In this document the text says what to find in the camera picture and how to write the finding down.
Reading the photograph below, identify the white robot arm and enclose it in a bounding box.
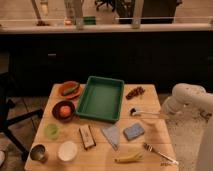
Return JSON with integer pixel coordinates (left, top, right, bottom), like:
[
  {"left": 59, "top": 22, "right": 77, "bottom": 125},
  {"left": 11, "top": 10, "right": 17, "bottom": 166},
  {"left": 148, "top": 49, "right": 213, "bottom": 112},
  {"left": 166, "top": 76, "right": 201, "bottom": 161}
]
[{"left": 161, "top": 83, "right": 213, "bottom": 171}]

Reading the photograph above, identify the green plastic tray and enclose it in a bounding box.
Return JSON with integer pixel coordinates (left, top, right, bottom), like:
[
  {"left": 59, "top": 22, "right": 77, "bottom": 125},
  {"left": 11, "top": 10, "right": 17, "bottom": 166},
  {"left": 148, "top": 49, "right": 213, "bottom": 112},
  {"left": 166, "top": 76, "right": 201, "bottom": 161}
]
[{"left": 76, "top": 76, "right": 124, "bottom": 123}]

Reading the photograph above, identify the green pickle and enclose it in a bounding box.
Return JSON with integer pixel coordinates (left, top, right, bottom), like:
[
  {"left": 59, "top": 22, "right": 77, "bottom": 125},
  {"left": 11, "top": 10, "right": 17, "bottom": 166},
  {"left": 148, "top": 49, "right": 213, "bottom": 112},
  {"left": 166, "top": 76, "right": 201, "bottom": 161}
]
[{"left": 62, "top": 84, "right": 80, "bottom": 96}]

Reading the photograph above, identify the brown grapes bunch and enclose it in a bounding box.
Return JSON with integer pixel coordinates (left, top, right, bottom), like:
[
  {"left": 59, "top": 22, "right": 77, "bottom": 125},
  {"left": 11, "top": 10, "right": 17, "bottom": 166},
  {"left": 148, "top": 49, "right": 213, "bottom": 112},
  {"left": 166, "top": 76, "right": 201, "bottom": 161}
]
[{"left": 126, "top": 86, "right": 145, "bottom": 100}]

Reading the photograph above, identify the orange plate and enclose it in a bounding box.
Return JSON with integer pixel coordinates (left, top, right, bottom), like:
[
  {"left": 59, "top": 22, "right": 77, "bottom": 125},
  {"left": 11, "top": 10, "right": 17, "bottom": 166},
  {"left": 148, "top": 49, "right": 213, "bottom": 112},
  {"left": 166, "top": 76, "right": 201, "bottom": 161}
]
[{"left": 58, "top": 81, "right": 82, "bottom": 99}]

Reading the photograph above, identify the grey triangular cloth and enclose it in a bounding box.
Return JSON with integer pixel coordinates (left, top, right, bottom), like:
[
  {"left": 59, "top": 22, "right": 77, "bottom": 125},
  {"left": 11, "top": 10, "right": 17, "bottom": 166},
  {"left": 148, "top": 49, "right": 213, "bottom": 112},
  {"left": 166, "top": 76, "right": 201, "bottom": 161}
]
[{"left": 101, "top": 126, "right": 120, "bottom": 150}]

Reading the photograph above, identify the orange fruit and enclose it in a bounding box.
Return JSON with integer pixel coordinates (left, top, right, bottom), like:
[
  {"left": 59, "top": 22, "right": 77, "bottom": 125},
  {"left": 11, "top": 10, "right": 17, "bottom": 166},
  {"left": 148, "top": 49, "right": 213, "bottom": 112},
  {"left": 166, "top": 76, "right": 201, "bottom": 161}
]
[{"left": 60, "top": 106, "right": 71, "bottom": 118}]

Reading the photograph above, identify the blue sponge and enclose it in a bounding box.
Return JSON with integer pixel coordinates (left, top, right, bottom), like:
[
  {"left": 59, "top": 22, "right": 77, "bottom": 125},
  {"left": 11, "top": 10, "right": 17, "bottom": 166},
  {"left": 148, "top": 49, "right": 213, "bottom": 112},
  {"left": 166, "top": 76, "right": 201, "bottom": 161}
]
[{"left": 123, "top": 123, "right": 145, "bottom": 141}]

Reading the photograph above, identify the dark red bowl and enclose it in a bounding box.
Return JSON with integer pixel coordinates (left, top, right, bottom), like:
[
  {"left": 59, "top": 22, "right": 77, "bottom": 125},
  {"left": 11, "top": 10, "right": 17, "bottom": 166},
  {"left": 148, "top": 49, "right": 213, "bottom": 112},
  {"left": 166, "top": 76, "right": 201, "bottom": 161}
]
[{"left": 52, "top": 101, "right": 75, "bottom": 122}]

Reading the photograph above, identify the wooden table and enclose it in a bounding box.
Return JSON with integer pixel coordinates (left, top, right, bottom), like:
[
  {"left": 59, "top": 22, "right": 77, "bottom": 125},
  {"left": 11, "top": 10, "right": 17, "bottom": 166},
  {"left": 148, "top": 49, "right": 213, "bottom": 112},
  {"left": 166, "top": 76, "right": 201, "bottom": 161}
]
[{"left": 24, "top": 84, "right": 179, "bottom": 171}]

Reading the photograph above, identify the silver fork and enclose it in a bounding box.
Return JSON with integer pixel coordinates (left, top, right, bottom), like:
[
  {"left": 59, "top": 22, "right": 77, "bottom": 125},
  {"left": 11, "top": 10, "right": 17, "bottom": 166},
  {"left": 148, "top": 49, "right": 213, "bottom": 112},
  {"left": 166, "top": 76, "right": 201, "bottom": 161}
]
[{"left": 143, "top": 143, "right": 179, "bottom": 165}]

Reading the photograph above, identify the small green cup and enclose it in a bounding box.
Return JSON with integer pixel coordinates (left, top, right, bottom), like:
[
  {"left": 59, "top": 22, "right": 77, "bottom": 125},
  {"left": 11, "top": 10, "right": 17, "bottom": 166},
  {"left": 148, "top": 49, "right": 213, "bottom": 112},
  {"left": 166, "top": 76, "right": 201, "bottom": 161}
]
[{"left": 45, "top": 124, "right": 59, "bottom": 140}]

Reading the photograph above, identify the white bowl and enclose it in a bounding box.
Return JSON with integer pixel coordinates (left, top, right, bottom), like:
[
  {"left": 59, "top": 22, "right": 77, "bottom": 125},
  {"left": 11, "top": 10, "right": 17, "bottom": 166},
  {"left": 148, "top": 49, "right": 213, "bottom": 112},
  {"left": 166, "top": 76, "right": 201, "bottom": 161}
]
[{"left": 58, "top": 141, "right": 78, "bottom": 162}]

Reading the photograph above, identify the yellow banana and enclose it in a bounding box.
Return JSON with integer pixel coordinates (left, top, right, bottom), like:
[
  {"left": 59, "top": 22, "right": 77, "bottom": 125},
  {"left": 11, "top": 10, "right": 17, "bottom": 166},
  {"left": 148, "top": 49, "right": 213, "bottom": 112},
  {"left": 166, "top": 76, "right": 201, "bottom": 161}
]
[{"left": 114, "top": 152, "right": 142, "bottom": 163}]

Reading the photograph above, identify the metal cup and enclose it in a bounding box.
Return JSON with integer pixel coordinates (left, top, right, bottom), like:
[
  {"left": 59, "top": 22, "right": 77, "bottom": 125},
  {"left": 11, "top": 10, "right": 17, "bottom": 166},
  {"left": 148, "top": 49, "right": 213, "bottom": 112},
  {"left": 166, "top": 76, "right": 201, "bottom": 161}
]
[{"left": 30, "top": 144, "right": 48, "bottom": 163}]

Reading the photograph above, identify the black office chair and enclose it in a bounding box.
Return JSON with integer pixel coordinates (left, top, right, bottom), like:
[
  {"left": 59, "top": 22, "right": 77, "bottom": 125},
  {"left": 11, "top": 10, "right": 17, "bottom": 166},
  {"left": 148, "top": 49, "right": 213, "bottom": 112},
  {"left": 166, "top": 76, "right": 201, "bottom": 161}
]
[{"left": 0, "top": 71, "right": 44, "bottom": 162}]

